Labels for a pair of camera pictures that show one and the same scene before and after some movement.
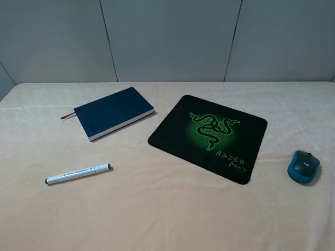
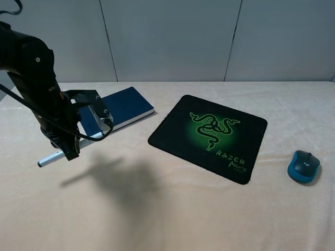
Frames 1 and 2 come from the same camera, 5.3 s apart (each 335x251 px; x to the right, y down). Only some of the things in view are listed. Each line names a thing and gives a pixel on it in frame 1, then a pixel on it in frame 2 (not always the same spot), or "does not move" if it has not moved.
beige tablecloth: [150, 200] does not move
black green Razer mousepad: [220, 139] does not move
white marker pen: [78, 173] -> [63, 153]
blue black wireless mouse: [303, 167] does not move
